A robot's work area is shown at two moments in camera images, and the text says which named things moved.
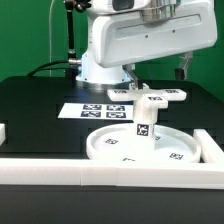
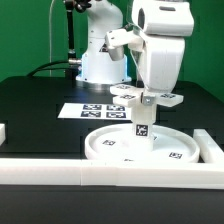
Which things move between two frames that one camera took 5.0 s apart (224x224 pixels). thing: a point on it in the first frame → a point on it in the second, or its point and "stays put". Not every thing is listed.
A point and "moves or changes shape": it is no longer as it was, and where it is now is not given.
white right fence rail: (211, 151) stays put
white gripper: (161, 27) → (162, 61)
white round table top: (119, 143) stays put
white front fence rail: (86, 172) stays put
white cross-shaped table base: (162, 96) moves or changes shape
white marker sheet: (98, 111) stays put
